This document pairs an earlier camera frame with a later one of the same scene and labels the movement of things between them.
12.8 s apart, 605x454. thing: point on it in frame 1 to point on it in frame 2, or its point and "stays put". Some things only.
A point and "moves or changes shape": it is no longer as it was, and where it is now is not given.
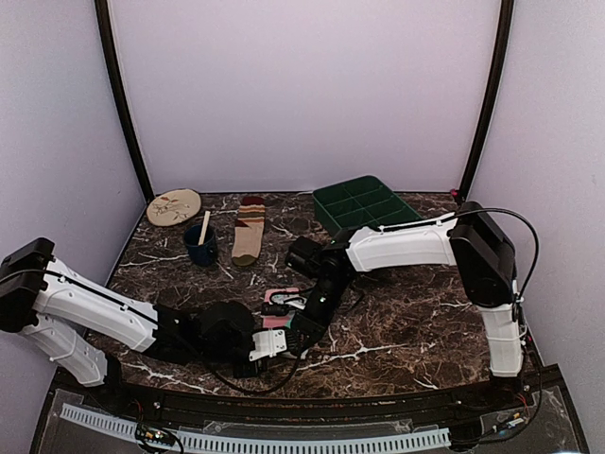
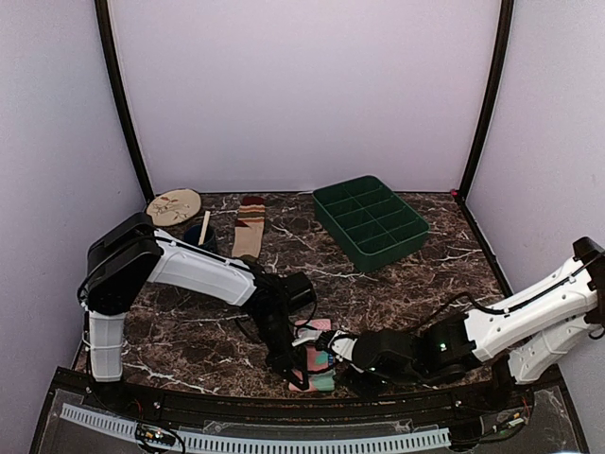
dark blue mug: (204, 254) stays put
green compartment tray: (361, 201) stays put
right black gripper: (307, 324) to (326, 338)
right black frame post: (505, 37) stays put
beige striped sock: (248, 231) stays put
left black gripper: (251, 372) to (290, 359)
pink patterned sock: (276, 296) moves or changes shape
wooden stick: (204, 228) stays put
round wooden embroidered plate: (173, 207) stays put
